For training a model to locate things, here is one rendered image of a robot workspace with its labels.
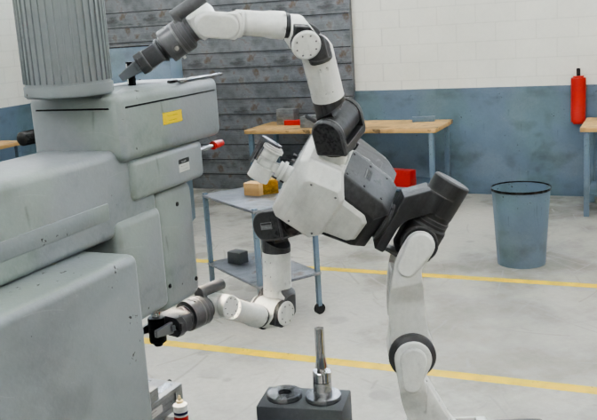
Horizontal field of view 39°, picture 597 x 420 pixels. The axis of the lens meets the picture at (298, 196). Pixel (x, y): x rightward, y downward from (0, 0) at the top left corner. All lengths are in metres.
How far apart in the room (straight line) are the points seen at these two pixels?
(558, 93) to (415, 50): 1.64
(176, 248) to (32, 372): 0.72
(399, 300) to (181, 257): 0.69
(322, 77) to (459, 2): 7.35
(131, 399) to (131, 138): 0.59
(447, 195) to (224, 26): 0.82
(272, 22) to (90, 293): 0.87
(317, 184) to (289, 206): 0.13
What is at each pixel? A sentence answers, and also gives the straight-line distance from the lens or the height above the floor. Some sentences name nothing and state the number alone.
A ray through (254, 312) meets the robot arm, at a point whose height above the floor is 1.17.
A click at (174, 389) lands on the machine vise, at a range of 2.60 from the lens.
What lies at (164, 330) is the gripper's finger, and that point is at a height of 1.23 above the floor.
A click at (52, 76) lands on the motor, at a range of 1.91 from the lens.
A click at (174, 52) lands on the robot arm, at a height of 1.97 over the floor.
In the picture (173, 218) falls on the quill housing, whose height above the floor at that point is 1.55.
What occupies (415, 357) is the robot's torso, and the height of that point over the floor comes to 1.03.
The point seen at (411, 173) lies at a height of 0.38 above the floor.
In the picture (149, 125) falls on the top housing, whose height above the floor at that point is 1.80.
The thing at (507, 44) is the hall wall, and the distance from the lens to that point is 9.45.
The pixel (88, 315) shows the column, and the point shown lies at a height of 1.48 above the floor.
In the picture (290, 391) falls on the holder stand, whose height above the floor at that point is 1.10.
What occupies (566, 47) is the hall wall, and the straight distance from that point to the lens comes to 9.37.
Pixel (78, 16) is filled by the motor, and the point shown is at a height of 2.06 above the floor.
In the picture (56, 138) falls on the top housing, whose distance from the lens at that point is 2.05.
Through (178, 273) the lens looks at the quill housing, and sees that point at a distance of 2.22.
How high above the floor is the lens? 2.02
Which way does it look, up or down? 12 degrees down
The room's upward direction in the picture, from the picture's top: 4 degrees counter-clockwise
